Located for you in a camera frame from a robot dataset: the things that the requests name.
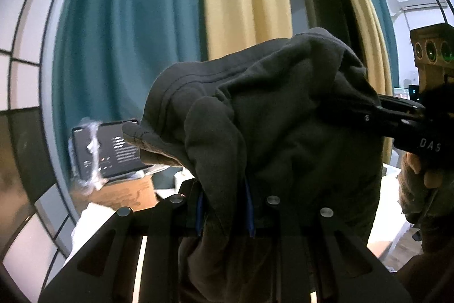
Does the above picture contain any person's right hand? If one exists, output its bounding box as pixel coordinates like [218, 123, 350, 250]
[397, 150, 454, 229]

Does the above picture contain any person's right forearm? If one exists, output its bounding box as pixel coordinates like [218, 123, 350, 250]
[395, 214, 454, 303]

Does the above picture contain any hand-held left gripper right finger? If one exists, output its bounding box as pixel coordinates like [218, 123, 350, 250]
[245, 179, 414, 303]

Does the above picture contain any teal curtain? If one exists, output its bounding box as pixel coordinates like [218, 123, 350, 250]
[52, 0, 210, 183]
[335, 0, 400, 169]

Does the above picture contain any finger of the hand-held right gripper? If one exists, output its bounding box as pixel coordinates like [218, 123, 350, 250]
[377, 93, 426, 114]
[362, 111, 426, 138]

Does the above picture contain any white garment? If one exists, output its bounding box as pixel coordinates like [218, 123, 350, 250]
[71, 202, 117, 247]

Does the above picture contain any brown t-shirt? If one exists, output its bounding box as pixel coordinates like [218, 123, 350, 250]
[122, 27, 394, 303]

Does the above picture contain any white air conditioner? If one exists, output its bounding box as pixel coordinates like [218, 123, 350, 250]
[386, 0, 449, 14]

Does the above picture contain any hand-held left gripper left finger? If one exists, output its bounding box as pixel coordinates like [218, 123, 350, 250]
[38, 179, 204, 303]

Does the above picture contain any white table cover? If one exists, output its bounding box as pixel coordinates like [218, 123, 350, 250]
[367, 163, 414, 254]

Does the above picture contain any brown cardboard box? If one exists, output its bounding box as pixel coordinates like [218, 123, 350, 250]
[85, 177, 158, 213]

